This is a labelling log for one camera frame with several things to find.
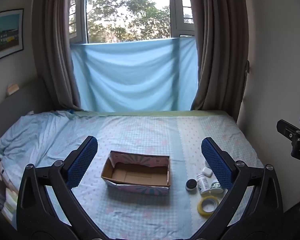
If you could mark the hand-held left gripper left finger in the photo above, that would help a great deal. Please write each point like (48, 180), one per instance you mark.
(82, 165)

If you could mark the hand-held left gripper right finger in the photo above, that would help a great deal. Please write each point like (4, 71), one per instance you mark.
(216, 165)

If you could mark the white pill bottle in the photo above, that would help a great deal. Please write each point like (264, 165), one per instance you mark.
(202, 183)

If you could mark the green striped can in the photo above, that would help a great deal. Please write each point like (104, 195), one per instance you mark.
(216, 189)

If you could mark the small black jar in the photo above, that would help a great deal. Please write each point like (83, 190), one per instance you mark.
(190, 185)

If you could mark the yellow tape roll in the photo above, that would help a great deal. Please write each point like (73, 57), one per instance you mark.
(201, 208)

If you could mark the paper-wrapped cardboard box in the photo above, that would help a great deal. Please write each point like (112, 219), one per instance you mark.
(137, 175)

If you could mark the white earbud case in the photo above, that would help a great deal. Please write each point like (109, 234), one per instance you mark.
(206, 172)

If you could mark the crumpled light blue blanket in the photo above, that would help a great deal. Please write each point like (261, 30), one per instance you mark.
(32, 135)

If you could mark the checked floral bedsheet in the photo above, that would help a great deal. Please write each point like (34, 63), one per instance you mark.
(145, 132)

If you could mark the pale stacked bedding layers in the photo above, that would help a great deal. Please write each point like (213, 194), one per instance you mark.
(10, 205)

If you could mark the grey bed headboard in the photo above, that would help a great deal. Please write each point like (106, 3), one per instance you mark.
(20, 102)

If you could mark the light blue hanging cloth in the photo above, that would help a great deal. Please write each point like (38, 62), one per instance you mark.
(135, 77)

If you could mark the small beige block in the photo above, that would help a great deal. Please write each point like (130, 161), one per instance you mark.
(13, 90)

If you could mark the brown curtain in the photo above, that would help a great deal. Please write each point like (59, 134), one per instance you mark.
(55, 42)
(220, 42)

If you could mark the window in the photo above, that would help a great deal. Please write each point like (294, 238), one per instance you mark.
(127, 10)

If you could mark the framed wall picture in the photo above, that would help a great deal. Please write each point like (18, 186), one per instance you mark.
(5, 35)

